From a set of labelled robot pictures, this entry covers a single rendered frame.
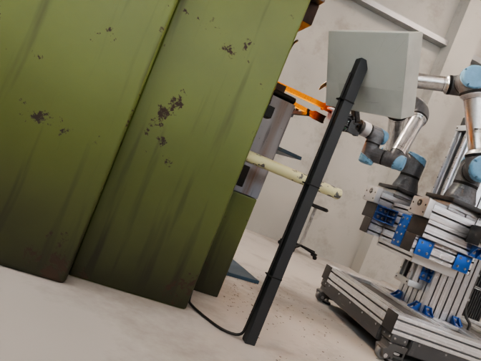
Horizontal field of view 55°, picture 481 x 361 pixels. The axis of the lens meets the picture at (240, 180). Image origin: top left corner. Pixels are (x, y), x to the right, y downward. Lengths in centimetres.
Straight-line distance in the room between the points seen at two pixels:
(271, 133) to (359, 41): 56
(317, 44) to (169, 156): 396
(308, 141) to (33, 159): 409
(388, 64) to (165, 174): 85
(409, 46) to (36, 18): 115
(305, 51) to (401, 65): 378
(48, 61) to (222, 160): 65
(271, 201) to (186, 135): 365
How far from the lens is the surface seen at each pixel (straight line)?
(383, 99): 170
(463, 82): 241
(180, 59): 167
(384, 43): 168
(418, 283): 272
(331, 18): 556
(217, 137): 168
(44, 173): 156
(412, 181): 288
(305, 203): 164
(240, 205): 202
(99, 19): 157
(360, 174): 558
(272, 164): 180
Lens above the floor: 55
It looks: 1 degrees down
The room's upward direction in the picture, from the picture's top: 22 degrees clockwise
